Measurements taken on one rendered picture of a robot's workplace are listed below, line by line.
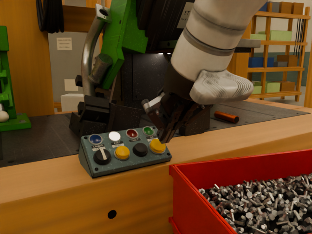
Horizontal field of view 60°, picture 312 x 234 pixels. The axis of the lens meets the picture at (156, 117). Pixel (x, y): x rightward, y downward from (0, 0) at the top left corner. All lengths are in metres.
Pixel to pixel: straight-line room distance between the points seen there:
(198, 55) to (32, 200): 0.30
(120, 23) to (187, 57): 0.37
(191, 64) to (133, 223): 0.30
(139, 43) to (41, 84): 0.43
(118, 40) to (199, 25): 0.37
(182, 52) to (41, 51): 0.71
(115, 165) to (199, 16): 0.27
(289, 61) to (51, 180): 6.94
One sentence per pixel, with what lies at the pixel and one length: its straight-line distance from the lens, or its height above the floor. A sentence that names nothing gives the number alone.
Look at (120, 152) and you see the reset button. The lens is 0.46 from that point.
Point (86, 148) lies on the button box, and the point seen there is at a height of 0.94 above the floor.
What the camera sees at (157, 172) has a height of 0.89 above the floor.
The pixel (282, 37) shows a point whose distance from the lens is 6.94.
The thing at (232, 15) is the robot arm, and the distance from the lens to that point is 0.32.
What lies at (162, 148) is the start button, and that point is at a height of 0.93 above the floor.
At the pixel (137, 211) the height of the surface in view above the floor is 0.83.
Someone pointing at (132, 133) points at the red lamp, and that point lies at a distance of 0.50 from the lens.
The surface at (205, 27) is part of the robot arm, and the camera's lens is 0.33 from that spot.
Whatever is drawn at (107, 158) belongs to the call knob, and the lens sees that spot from 0.45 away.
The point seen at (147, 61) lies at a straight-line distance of 0.89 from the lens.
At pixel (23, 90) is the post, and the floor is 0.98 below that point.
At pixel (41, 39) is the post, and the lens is 1.00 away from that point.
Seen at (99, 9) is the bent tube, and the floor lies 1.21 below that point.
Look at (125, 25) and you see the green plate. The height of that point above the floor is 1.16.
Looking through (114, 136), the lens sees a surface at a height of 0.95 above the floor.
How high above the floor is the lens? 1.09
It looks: 13 degrees down
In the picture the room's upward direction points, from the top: straight up
